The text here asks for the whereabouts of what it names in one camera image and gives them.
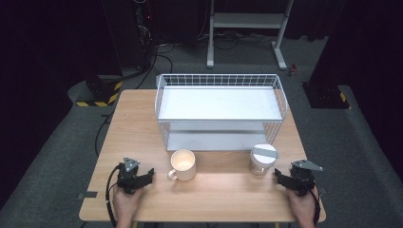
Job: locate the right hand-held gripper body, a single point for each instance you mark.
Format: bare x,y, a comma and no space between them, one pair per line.
302,179

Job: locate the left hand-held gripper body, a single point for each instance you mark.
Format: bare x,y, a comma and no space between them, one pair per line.
128,177

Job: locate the clear jar with white lid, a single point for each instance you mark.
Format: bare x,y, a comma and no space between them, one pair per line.
263,160

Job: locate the cream ceramic mug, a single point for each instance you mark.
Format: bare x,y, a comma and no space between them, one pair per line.
183,164

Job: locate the black base with yellow stripes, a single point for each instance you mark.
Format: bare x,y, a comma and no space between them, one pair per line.
328,96
101,95

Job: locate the small red object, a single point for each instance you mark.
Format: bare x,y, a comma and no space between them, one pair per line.
293,70

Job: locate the black equipment tower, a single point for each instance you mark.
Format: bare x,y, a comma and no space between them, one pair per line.
144,31

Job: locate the white metal stand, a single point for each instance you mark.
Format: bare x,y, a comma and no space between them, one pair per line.
247,20

